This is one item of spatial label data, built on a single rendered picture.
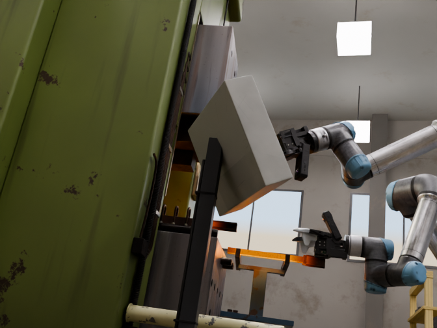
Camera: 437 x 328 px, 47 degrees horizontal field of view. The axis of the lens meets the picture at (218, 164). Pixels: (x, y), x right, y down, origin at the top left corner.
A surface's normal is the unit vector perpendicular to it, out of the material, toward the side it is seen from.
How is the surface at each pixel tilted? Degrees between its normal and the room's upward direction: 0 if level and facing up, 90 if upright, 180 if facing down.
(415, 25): 180
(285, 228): 90
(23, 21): 90
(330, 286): 90
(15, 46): 90
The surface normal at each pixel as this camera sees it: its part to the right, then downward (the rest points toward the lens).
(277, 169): 0.32, -0.30
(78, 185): -0.11, -0.38
